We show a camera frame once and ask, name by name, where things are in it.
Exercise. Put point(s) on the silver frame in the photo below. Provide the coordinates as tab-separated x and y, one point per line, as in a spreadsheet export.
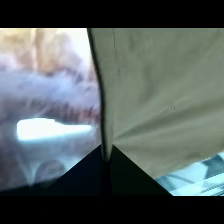
196	181

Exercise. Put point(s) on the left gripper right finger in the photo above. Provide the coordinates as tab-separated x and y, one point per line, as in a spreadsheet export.
133	180

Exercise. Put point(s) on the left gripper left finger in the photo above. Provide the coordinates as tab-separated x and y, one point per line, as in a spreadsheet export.
83	176

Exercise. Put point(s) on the beige shirt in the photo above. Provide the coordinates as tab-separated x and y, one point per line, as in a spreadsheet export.
160	93

